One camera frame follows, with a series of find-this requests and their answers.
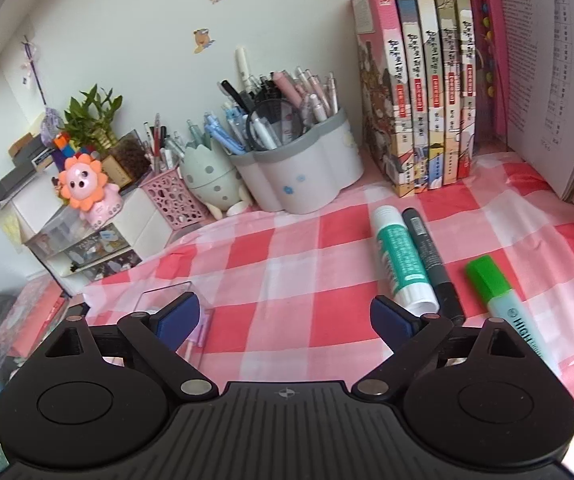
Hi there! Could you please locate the clear plastic organizer tray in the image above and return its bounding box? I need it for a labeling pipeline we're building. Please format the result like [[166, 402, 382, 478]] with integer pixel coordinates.
[[134, 282, 213, 368]]

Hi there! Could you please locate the green white glue stick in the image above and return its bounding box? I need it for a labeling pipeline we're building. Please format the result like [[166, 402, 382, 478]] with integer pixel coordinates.
[[371, 205, 439, 316]]

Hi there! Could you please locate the black marker pen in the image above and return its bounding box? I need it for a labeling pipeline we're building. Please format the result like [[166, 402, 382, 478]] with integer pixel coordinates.
[[402, 208, 465, 326]]

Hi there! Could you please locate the green cap highlighter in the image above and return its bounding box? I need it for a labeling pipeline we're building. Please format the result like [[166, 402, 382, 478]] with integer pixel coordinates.
[[465, 255, 560, 376]]

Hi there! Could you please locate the lilac clear gel pen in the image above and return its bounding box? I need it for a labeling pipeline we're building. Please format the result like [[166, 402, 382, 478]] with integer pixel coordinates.
[[177, 312, 212, 366]]

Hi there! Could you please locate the black smartphone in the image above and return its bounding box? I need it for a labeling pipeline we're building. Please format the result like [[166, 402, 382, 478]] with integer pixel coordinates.
[[66, 302, 89, 318]]

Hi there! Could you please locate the pink checkered table cloth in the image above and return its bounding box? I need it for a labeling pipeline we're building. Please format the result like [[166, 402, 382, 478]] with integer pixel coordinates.
[[84, 153, 574, 395]]

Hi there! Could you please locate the white mini drawer unit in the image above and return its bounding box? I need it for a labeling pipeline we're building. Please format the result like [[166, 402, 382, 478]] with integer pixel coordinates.
[[25, 188, 173, 296]]

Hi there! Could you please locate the pink perforated pen holder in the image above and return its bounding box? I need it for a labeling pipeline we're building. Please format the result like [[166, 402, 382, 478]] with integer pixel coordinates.
[[140, 167, 208, 232]]

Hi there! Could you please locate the pink box stack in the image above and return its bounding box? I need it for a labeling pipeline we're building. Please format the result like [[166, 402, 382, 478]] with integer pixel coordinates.
[[0, 275, 68, 367]]

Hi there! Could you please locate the green egg pen holder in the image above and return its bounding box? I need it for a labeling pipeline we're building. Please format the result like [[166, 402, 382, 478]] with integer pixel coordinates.
[[180, 141, 253, 220]]

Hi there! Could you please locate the pink lion toy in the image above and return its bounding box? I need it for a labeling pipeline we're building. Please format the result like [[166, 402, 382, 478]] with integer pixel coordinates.
[[58, 154, 123, 230]]

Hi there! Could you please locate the grey white flower pen holder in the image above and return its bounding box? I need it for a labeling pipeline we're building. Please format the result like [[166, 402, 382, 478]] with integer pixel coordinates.
[[229, 110, 364, 214]]

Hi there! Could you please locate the rubik's cube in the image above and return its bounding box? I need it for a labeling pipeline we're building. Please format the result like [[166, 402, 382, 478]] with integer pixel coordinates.
[[52, 132, 89, 171]]

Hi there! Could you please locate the bamboo plant in pot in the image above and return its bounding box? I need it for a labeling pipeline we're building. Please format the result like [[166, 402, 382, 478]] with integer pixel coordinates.
[[62, 83, 154, 191]]

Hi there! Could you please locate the magnifying glass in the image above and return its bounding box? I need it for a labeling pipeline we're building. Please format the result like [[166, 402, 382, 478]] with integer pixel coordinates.
[[246, 99, 305, 152]]

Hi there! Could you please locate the white spine comic book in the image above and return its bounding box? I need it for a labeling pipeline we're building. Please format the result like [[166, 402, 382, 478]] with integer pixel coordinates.
[[454, 0, 476, 179]]

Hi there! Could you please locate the pink abacus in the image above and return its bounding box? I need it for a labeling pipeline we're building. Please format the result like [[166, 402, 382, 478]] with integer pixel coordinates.
[[470, 0, 510, 141]]

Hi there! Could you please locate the stack of printed papers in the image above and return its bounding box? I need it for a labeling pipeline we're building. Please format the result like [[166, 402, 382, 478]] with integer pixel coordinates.
[[500, 0, 574, 198]]

